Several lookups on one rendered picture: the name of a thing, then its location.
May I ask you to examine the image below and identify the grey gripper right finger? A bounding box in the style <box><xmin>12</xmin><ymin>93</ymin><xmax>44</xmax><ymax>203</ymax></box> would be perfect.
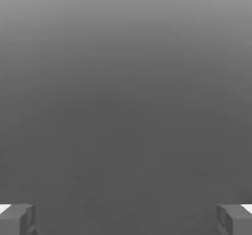
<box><xmin>215</xmin><ymin>203</ymin><xmax>252</xmax><ymax>235</ymax></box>

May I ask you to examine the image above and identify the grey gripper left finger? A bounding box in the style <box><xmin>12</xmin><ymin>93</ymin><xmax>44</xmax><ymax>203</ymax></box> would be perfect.
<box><xmin>0</xmin><ymin>203</ymin><xmax>38</xmax><ymax>235</ymax></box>

